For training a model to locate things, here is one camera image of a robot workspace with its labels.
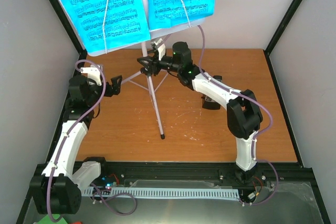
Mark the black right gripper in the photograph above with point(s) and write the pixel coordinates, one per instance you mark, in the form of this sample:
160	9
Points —
153	64

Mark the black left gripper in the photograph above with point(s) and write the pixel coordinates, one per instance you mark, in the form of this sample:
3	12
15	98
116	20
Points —
116	88

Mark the black metronome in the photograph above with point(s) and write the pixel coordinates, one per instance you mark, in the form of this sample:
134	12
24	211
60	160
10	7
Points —
209	104

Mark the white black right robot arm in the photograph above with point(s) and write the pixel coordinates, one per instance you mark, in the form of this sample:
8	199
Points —
243	113

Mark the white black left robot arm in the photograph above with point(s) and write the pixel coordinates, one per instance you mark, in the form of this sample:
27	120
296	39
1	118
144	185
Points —
58	188

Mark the green paper sheet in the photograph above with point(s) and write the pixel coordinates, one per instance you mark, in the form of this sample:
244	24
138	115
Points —
46	220

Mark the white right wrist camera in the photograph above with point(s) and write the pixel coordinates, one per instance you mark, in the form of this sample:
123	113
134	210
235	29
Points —
159	46

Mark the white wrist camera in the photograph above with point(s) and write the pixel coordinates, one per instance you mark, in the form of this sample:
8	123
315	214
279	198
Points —
93	74
159	46

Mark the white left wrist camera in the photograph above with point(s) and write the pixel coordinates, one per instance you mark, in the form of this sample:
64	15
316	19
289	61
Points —
93	74

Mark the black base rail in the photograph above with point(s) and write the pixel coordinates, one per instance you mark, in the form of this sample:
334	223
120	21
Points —
218	173

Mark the light blue cable duct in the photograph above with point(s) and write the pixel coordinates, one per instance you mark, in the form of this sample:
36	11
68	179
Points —
174	193

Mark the black aluminium frame post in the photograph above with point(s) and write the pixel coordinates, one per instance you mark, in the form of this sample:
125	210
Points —
68	28

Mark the black right frame post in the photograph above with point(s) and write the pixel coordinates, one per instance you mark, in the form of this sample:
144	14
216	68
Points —
289	14

